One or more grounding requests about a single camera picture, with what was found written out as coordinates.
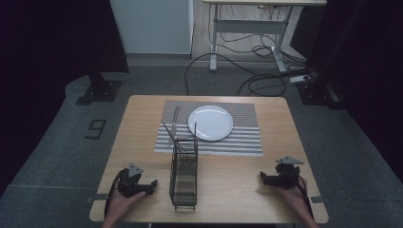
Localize person's left hand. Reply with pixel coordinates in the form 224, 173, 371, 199
106, 188, 147, 224

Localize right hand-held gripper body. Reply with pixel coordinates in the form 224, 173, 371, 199
275, 155, 305, 190

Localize grey striped placemat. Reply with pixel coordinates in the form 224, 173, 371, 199
153, 100, 264, 158

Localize white cabinet panel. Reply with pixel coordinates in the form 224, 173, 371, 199
108, 0, 195, 55

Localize tangled cables under desk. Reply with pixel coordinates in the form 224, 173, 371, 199
207, 4, 310, 69

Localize white round plate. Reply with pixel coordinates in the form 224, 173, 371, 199
187, 104, 235, 143

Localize white height-adjustable desk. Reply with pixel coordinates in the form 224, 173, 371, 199
202, 0, 328, 74

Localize black wire cutlery rack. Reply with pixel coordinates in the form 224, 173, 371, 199
168, 136, 200, 212

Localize grey tape strip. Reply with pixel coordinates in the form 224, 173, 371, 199
85, 193, 109, 204
310, 196, 333, 204

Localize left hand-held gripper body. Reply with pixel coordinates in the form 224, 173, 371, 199
117, 162, 150, 199

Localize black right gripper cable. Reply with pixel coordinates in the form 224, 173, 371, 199
294, 177, 316, 220

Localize black stand base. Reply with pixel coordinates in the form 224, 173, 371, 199
296, 77, 346, 111
74, 72, 124, 106

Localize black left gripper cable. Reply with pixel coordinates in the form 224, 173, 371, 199
104, 169, 126, 220

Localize silver fork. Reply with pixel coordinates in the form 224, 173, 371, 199
168, 105, 182, 148

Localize dark curtain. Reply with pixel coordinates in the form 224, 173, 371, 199
289, 0, 403, 186
0, 0, 130, 199

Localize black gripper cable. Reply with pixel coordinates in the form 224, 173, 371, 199
294, 177, 316, 220
104, 169, 126, 220

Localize person's right hand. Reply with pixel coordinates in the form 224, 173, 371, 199
278, 177, 311, 211

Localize long black floor cable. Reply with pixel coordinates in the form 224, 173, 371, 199
183, 51, 288, 98

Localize white power strip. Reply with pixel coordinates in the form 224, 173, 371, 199
288, 74, 311, 85

